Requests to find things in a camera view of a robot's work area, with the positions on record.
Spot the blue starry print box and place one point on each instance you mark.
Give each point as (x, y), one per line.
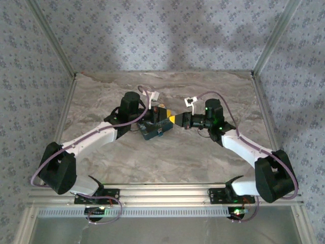
(152, 132)

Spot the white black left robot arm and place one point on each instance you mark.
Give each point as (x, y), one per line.
(89, 142)

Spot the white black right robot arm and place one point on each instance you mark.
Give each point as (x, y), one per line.
(238, 146)

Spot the right controller board green light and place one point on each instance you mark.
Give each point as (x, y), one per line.
(238, 212)

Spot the aluminium table side rail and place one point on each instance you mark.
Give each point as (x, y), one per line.
(63, 122)
(266, 122)

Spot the aluminium mounting rail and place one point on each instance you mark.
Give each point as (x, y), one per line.
(165, 194)

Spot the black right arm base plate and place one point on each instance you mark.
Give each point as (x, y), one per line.
(215, 195)

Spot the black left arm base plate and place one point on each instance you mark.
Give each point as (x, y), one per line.
(114, 194)

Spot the aluminium frame post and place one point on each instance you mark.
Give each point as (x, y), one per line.
(275, 40)
(53, 40)

